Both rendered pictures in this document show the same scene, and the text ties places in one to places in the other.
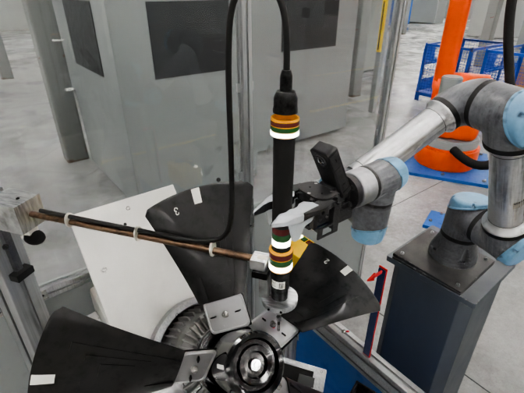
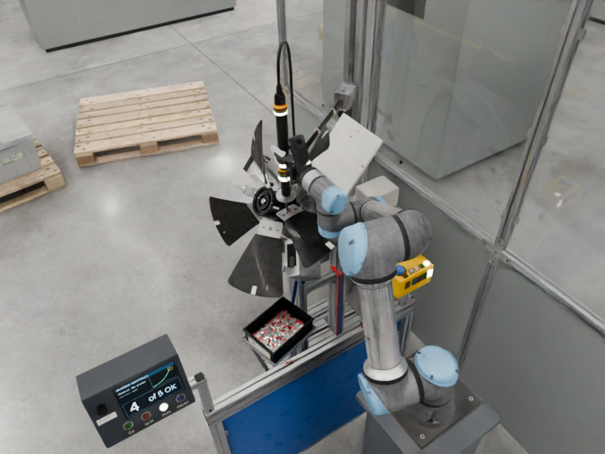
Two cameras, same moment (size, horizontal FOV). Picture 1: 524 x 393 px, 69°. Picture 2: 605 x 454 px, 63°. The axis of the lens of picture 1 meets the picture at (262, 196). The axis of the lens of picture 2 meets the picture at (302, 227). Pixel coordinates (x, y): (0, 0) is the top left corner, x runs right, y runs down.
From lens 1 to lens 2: 172 cm
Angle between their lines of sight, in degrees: 76
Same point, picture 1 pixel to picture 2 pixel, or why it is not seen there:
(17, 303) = not seen: hidden behind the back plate
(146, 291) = (327, 169)
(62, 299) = (379, 170)
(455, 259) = not seen: hidden behind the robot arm
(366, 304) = (305, 257)
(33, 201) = (344, 96)
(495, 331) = not seen: outside the picture
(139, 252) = (341, 152)
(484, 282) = (387, 420)
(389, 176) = (316, 190)
